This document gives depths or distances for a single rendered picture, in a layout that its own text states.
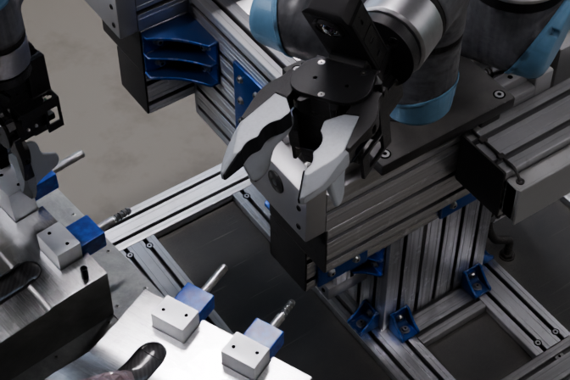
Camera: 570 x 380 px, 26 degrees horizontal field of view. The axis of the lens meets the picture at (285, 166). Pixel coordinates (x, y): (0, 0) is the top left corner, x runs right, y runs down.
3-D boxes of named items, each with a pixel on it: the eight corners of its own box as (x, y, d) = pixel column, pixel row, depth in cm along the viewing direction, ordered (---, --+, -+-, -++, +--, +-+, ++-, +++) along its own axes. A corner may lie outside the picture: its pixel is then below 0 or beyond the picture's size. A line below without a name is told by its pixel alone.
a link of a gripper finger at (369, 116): (368, 165, 97) (388, 93, 103) (366, 151, 96) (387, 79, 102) (310, 160, 98) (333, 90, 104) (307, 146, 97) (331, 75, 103)
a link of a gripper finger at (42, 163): (73, 188, 166) (54, 132, 161) (36, 210, 163) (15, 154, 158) (61, 180, 168) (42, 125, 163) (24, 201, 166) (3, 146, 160)
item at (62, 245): (121, 212, 172) (117, 186, 168) (142, 232, 169) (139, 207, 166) (41, 259, 166) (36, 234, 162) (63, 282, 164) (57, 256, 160)
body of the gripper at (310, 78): (364, 186, 104) (425, 99, 111) (355, 108, 98) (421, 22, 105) (286, 162, 107) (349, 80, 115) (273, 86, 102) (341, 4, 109)
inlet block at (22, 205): (75, 156, 176) (69, 130, 172) (95, 176, 173) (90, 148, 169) (-4, 203, 170) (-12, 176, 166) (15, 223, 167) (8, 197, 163)
